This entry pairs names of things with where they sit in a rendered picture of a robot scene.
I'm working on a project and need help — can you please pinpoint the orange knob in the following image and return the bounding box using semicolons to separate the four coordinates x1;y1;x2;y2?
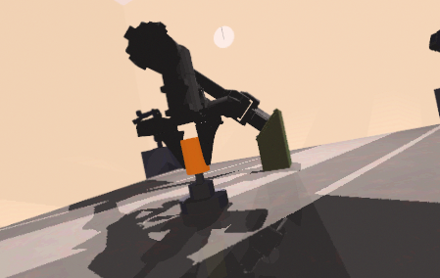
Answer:
180;137;210;175

